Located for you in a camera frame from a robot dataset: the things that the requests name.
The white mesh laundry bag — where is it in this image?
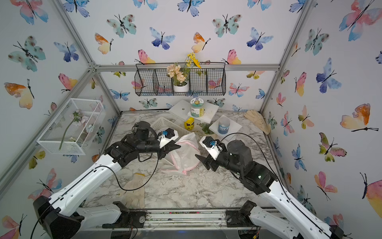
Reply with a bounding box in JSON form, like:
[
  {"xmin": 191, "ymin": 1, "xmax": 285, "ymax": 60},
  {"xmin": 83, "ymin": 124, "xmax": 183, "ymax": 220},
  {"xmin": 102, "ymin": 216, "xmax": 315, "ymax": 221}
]
[{"xmin": 161, "ymin": 132, "xmax": 201, "ymax": 176}]

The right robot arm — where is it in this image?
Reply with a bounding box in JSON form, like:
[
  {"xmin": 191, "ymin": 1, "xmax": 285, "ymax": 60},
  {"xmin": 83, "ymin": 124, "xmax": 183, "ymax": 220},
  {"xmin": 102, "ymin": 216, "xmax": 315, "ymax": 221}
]
[{"xmin": 197, "ymin": 136, "xmax": 344, "ymax": 239}]

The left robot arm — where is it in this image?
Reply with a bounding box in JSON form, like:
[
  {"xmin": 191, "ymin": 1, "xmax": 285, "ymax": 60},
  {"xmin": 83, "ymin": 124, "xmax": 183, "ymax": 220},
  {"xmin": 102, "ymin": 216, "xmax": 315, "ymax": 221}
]
[{"xmin": 33, "ymin": 121, "xmax": 180, "ymax": 239}]

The white plastic basket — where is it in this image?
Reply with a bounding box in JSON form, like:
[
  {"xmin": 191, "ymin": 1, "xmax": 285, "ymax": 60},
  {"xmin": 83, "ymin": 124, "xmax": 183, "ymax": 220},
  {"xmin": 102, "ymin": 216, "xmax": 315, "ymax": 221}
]
[{"xmin": 151, "ymin": 117, "xmax": 191, "ymax": 137}]

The small green potted plant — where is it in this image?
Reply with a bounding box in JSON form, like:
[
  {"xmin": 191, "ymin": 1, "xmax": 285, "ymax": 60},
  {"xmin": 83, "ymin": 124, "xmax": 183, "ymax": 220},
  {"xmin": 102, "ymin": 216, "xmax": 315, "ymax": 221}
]
[{"xmin": 199, "ymin": 122, "xmax": 214, "ymax": 135}]

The blue label jar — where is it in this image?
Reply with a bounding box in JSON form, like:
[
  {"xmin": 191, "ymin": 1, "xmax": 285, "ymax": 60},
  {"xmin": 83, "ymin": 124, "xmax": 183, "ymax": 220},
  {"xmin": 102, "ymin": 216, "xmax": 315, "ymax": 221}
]
[{"xmin": 218, "ymin": 117, "xmax": 230, "ymax": 134}]

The white tiered shelf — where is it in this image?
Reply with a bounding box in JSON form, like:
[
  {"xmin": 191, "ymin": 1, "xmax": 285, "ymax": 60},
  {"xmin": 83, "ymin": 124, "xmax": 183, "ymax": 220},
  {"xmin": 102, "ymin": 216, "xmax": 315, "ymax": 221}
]
[{"xmin": 169, "ymin": 100, "xmax": 242, "ymax": 142}]

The green label jar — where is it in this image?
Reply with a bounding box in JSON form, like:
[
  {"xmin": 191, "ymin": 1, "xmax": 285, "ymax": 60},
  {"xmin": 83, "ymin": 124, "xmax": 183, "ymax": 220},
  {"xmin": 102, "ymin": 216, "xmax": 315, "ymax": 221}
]
[{"xmin": 190, "ymin": 97, "xmax": 205, "ymax": 118}]

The white flower pot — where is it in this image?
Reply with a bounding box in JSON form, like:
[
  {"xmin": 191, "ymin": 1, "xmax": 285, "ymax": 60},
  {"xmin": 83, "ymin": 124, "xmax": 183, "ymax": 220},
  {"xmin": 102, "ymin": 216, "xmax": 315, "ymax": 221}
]
[{"xmin": 173, "ymin": 82, "xmax": 190, "ymax": 93}]

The artificial flower bouquet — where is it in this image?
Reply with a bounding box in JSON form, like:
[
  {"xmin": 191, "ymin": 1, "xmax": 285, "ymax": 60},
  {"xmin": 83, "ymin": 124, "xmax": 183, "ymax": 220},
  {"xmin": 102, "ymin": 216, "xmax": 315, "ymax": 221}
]
[{"xmin": 167, "ymin": 52, "xmax": 201, "ymax": 86}]

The pink artificial flower stem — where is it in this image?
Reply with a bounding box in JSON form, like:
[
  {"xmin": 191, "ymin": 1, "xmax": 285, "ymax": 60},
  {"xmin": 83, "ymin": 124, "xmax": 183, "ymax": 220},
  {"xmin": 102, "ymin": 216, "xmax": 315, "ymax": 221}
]
[{"xmin": 58, "ymin": 110, "xmax": 83, "ymax": 151}]

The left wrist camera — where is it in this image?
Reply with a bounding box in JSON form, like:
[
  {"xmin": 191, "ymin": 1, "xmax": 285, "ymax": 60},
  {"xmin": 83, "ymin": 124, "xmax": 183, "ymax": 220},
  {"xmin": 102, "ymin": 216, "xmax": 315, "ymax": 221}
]
[{"xmin": 157, "ymin": 128, "xmax": 179, "ymax": 148}]

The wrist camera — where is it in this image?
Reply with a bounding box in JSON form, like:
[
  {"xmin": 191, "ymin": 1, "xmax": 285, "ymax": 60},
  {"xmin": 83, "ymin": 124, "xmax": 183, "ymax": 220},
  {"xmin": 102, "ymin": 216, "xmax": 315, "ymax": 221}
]
[
  {"xmin": 157, "ymin": 128, "xmax": 179, "ymax": 148},
  {"xmin": 200, "ymin": 136, "xmax": 222, "ymax": 160}
]

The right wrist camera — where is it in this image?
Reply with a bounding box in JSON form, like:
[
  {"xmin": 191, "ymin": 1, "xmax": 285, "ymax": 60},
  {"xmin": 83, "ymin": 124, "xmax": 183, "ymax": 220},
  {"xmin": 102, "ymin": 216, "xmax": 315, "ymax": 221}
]
[{"xmin": 200, "ymin": 136, "xmax": 222, "ymax": 160}]

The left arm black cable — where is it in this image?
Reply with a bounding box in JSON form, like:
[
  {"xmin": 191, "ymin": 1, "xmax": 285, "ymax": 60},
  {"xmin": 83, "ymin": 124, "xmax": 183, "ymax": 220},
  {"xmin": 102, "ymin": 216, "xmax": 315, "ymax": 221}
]
[{"xmin": 98, "ymin": 149, "xmax": 160, "ymax": 192}]

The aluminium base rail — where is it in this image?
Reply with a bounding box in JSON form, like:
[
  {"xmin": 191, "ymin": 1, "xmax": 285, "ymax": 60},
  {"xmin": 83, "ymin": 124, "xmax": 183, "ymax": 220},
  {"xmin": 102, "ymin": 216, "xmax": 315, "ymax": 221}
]
[{"xmin": 74, "ymin": 208, "xmax": 269, "ymax": 232}]

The black wire wall basket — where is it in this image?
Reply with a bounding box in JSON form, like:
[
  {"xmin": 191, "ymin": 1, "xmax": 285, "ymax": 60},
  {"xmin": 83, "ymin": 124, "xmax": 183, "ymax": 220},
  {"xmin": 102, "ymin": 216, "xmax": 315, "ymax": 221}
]
[{"xmin": 132, "ymin": 62, "xmax": 226, "ymax": 97}]

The white mesh wall box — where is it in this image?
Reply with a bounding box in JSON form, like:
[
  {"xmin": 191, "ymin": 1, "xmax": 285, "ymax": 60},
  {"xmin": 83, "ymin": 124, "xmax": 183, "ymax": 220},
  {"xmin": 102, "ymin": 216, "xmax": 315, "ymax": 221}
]
[{"xmin": 37, "ymin": 98, "xmax": 105, "ymax": 155}]

